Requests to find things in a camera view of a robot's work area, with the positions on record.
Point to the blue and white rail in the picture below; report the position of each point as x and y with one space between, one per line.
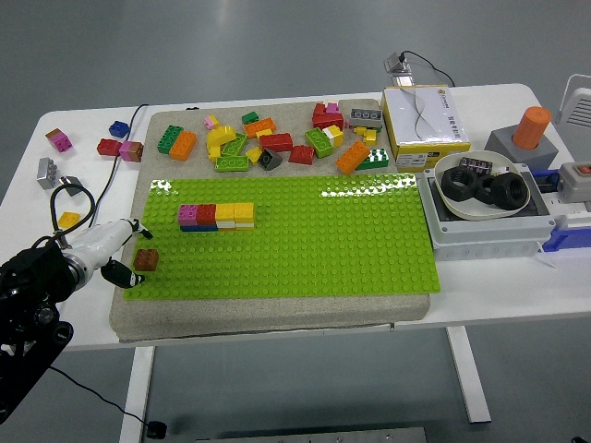
568 240

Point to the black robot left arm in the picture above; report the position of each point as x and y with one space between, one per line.
27 286

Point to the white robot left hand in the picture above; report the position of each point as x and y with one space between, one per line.
99 240

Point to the blue flat brick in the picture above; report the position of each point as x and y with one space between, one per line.
196 228

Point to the large red brick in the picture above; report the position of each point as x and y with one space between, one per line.
325 120

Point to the silver metal device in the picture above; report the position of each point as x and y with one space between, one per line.
399 69

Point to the orange long brick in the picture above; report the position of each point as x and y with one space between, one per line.
353 157
259 127
183 146

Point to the yellow slope brick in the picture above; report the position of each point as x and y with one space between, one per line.
254 156

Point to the lime brick with holes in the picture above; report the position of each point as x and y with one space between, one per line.
232 164

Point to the pink brick brown top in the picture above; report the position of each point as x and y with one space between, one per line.
60 140

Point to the blue square brick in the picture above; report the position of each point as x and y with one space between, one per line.
119 129

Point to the pink narrow brick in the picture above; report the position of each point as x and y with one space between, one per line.
125 151

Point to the dark purple component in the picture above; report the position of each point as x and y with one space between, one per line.
475 164

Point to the silver studded brick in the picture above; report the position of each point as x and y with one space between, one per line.
47 173

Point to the small yellow flat brick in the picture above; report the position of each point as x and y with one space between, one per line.
264 134

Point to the orange cylinder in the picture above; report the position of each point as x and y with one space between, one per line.
531 127

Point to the grey switch box red button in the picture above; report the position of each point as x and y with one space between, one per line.
572 184

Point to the white and yellow brick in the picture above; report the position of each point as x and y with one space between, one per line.
334 136

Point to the pink stacked brick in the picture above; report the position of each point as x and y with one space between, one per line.
188 215

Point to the brown square brick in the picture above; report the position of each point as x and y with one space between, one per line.
146 260

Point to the dark blue clamp part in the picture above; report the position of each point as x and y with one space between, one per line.
549 179

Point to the dark green long brick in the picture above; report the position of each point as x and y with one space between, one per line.
168 138

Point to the silver slope brick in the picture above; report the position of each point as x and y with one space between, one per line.
71 185

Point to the red stacked brick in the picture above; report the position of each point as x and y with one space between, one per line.
206 214

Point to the white table leg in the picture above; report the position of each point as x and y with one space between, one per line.
466 369
136 392

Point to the large black hex nut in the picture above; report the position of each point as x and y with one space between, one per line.
501 203
482 196
457 194

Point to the grey holder block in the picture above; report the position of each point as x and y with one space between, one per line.
503 143

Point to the red square brick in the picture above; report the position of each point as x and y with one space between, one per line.
302 155

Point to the small green brick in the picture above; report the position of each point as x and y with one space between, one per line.
249 117

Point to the green studded baseplate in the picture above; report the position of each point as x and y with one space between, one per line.
300 249

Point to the dark grey slope brick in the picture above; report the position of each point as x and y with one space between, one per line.
270 159

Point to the grey-brown foam mat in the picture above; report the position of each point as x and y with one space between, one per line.
277 316

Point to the small white part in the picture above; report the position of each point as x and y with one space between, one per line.
503 171

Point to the brown narrow brick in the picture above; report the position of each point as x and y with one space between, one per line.
136 152

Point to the yellow flat tile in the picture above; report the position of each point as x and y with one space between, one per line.
68 220

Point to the small pink yellow brick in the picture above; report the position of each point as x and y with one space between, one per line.
211 122

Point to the white bowl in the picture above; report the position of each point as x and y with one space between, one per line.
461 210

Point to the white flat brick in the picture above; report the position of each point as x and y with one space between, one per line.
226 224

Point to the green brick white studs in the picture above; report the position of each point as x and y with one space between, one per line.
376 159

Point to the lime green long brick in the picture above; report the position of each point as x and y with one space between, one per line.
235 145
318 143

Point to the white and yellow carton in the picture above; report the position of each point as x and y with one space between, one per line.
415 115

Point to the red long brick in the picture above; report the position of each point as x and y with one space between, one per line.
276 141

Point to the white slotted chair back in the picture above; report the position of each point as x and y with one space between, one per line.
579 104

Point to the yellow arch brick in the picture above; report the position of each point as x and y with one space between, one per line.
219 136

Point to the grey long brick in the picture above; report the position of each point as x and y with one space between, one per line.
365 117

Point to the grey junction box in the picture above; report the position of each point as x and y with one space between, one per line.
485 235

